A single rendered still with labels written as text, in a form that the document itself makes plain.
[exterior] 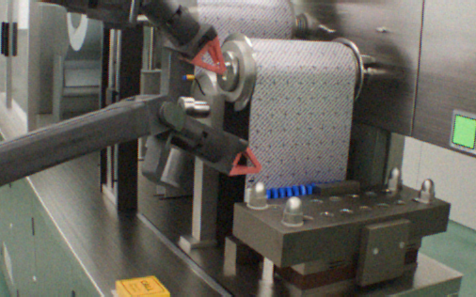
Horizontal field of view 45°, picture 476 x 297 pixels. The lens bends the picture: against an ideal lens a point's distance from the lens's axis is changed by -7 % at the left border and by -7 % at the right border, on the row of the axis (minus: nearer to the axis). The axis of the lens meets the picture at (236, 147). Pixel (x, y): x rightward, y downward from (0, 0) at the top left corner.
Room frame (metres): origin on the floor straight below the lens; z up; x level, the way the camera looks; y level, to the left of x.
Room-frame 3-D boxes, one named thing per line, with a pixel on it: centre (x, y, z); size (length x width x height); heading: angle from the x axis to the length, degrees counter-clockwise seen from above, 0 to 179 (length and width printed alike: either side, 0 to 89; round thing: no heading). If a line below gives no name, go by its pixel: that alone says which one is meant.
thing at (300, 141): (1.14, -0.12, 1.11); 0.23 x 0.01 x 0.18; 119
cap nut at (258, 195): (1.02, -0.04, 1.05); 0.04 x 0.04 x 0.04
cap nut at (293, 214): (0.94, -0.10, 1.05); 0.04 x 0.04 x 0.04
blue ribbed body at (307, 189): (1.12, -0.13, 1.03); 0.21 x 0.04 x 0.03; 119
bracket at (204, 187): (1.14, 0.07, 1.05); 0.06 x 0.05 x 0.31; 119
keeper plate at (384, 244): (0.98, -0.27, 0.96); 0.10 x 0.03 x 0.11; 119
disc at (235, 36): (1.14, 0.01, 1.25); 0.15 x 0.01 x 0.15; 29
